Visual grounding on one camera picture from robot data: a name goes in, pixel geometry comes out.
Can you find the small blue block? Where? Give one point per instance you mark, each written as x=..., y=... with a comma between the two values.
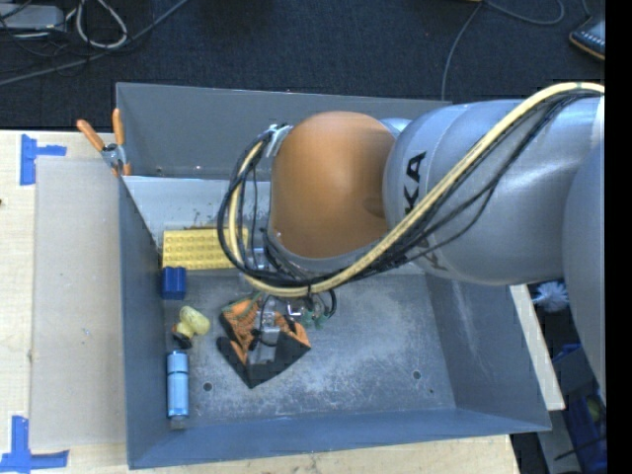
x=173, y=282

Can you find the grey metal bin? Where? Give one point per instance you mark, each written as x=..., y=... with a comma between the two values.
x=355, y=363

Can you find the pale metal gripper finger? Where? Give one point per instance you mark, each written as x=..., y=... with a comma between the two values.
x=266, y=336

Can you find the orange and black cloth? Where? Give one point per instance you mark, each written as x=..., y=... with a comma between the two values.
x=237, y=326

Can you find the yellow toy duck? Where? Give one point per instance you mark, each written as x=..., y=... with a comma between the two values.
x=193, y=321

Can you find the silver blue metal cylinder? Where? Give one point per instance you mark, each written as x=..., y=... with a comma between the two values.
x=178, y=385

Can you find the yellow perforated flat block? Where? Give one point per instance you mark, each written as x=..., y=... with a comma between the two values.
x=192, y=250

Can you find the pale grey cardboard board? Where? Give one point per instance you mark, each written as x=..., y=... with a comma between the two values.
x=74, y=289

